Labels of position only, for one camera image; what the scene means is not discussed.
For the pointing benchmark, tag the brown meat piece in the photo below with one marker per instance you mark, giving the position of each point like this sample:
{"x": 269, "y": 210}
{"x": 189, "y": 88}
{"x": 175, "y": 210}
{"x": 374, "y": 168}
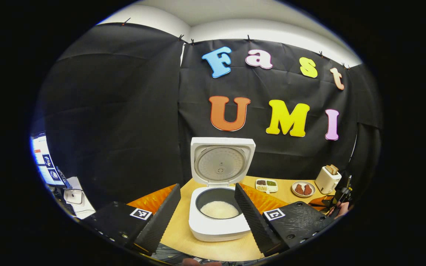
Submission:
{"x": 299, "y": 189}
{"x": 307, "y": 190}

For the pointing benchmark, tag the toasted bread slice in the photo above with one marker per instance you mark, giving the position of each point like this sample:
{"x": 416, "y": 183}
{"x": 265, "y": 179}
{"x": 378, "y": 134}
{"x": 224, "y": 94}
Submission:
{"x": 335, "y": 169}
{"x": 329, "y": 170}

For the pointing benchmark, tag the white toaster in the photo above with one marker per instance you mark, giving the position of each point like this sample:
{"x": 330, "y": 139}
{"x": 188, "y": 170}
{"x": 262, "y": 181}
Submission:
{"x": 325, "y": 183}

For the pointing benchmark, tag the white rice cooker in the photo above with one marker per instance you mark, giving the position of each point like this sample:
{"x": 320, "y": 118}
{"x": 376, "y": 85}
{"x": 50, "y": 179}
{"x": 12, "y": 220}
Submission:
{"x": 216, "y": 231}

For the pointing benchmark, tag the white desk device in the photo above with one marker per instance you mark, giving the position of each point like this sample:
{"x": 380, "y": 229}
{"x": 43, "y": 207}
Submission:
{"x": 73, "y": 197}

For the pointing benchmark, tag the white divided condiment dish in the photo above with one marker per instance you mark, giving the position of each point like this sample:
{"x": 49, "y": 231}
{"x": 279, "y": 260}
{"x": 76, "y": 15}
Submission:
{"x": 266, "y": 186}

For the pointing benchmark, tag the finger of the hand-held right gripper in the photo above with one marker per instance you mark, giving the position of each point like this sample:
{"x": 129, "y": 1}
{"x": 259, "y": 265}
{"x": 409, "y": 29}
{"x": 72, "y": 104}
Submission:
{"x": 322, "y": 201}

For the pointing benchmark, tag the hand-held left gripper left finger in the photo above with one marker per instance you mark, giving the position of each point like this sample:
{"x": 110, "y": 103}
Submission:
{"x": 161, "y": 220}

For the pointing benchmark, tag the black backdrop cloth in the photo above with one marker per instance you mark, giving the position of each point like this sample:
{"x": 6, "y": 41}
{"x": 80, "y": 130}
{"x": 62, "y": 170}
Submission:
{"x": 124, "y": 92}

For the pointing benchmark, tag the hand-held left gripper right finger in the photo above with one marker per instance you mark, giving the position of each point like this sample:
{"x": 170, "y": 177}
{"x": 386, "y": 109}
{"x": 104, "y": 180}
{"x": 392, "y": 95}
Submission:
{"x": 253, "y": 220}

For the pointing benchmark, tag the round white plate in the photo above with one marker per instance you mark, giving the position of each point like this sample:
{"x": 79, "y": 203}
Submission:
{"x": 294, "y": 192}

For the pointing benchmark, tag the white rice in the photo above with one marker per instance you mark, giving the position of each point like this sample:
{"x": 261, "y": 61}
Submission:
{"x": 219, "y": 210}

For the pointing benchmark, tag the computer monitor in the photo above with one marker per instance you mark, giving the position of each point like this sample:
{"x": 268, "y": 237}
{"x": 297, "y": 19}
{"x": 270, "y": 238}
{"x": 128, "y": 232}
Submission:
{"x": 46, "y": 159}

